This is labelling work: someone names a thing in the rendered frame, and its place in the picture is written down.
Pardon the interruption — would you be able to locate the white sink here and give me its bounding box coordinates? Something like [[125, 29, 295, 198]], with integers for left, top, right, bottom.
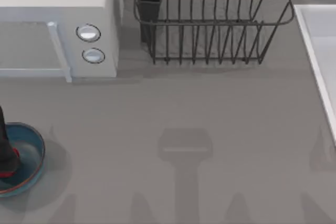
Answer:
[[293, 4, 336, 148]]

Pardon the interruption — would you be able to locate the dark wire dish rack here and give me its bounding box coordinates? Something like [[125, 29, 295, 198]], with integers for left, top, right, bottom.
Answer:
[[133, 0, 295, 66]]

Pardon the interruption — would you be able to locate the silver microwave knob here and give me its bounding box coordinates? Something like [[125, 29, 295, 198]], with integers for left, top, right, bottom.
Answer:
[[81, 47, 106, 65], [75, 23, 102, 43]]

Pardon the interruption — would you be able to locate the blue bowl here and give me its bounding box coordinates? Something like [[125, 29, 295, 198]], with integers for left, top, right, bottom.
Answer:
[[0, 122, 46, 198]]

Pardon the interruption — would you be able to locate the black cutlery holder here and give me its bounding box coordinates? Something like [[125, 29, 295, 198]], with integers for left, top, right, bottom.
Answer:
[[133, 0, 164, 43]]

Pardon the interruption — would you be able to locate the microwave oven door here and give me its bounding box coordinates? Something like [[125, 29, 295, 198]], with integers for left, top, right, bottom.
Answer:
[[0, 20, 72, 83]]

